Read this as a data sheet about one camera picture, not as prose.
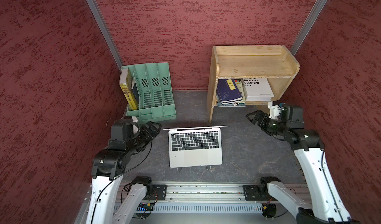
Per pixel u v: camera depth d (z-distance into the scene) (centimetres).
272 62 77
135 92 101
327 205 37
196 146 83
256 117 61
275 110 62
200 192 76
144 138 54
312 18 79
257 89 88
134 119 59
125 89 91
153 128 56
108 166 39
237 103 85
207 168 81
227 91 88
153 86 118
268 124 59
